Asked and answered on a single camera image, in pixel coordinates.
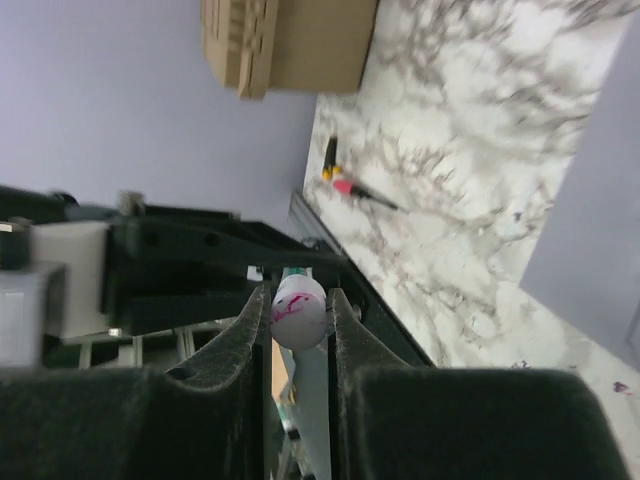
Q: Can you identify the tan paper letter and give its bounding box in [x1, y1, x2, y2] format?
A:
[271, 340, 295, 403]

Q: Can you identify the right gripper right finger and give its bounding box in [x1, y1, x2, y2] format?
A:
[328, 289, 629, 479]

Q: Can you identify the tan plastic tool case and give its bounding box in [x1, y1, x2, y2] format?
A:
[200, 0, 378, 100]

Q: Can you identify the yellow black small screwdriver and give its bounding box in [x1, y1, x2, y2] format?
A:
[322, 136, 342, 181]

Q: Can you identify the black metal base rail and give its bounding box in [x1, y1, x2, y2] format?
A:
[289, 190, 435, 367]

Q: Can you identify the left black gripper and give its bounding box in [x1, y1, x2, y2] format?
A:
[99, 202, 347, 333]

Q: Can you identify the red handled screwdriver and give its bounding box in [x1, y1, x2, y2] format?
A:
[332, 179, 404, 211]

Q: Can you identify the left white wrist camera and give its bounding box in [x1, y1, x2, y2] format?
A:
[1, 219, 109, 367]

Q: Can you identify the green white glue stick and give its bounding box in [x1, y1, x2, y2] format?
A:
[270, 267, 332, 479]

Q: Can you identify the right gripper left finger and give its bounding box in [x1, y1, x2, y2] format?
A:
[1, 286, 271, 479]

